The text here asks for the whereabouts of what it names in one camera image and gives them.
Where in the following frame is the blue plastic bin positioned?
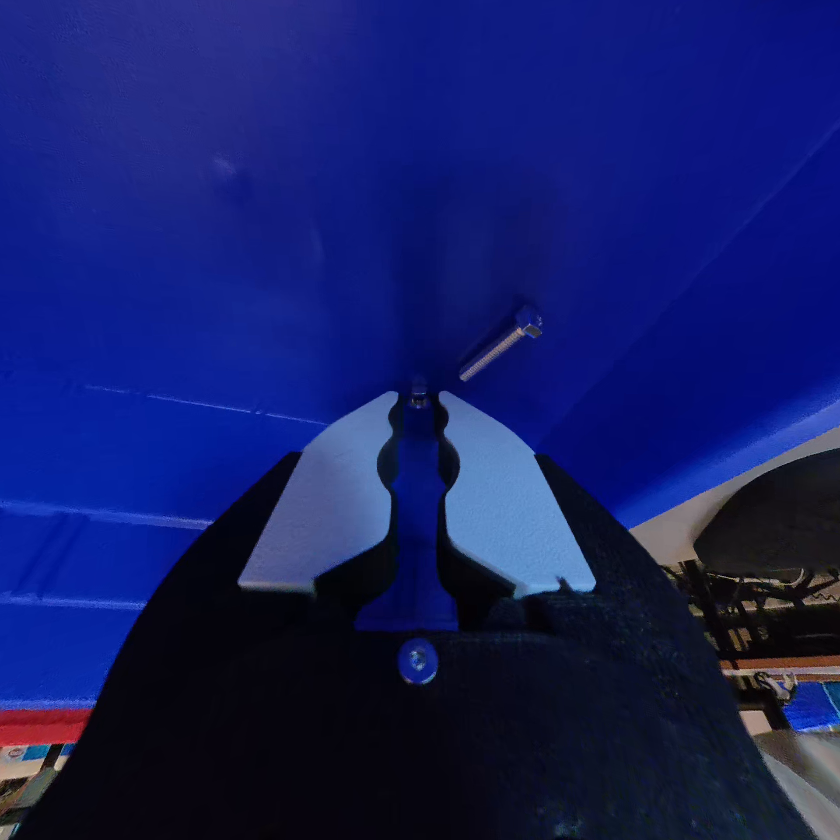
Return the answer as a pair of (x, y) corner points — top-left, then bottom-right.
(0, 0), (840, 710)

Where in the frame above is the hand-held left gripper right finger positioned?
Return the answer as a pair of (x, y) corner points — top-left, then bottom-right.
(436, 390), (598, 598)

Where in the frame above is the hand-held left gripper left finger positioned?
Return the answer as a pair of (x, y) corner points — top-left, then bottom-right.
(239, 390), (405, 598)

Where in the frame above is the black office chair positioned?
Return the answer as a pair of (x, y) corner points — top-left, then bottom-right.
(693, 451), (840, 657)

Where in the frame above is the silver hex bolt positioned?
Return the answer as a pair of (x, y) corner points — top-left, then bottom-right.
(457, 305), (546, 384)

